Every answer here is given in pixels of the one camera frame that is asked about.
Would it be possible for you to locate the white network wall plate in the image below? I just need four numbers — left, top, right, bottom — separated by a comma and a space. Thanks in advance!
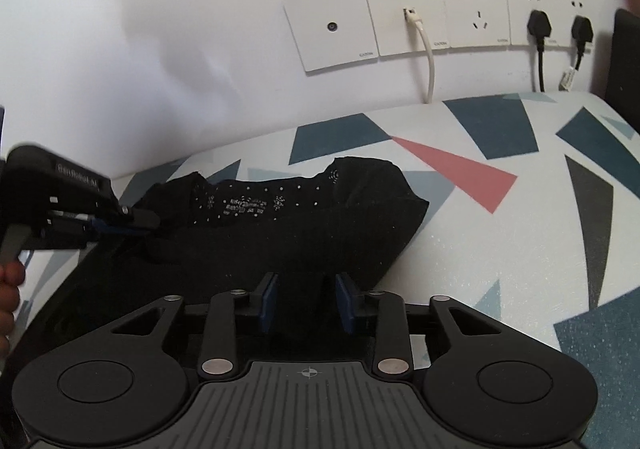
362, 0, 450, 58

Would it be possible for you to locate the white network cable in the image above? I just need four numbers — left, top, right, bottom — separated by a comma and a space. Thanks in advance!
404, 6, 437, 104

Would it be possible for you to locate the dark flat panel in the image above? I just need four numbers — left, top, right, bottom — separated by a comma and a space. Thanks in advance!
602, 8, 640, 140

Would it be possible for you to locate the geometric patterned cloth cover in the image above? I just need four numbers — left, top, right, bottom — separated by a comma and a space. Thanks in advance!
15, 91, 640, 449

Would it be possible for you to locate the black knit garment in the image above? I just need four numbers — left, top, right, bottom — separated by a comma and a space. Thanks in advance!
10, 156, 431, 380

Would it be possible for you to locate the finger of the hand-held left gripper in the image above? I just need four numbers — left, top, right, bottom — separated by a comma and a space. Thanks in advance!
94, 206, 162, 236

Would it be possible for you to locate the black power plug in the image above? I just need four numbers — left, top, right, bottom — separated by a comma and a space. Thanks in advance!
571, 15, 596, 76
527, 10, 553, 92

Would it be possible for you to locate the white empty wall socket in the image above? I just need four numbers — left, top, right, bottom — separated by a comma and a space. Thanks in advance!
440, 0, 512, 50

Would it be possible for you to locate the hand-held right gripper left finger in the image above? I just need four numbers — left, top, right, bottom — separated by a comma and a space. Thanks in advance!
111, 272, 280, 378

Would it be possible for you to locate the person's left hand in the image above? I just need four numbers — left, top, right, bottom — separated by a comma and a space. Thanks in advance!
0, 261, 27, 360

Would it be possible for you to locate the white coaxial wall plate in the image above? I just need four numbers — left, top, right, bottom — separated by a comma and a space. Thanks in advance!
282, 0, 380, 74

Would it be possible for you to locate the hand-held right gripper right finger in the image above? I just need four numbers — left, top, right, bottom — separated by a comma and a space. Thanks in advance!
335, 272, 503, 377

